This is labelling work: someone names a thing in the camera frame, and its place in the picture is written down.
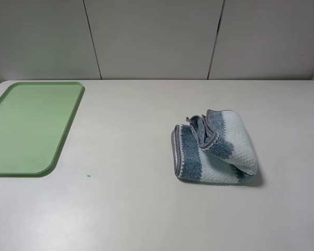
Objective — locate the blue white striped towel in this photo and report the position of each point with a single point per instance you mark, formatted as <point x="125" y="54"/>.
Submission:
<point x="213" y="148"/>

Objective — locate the green plastic tray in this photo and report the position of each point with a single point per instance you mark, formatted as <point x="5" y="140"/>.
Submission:
<point x="35" y="118"/>

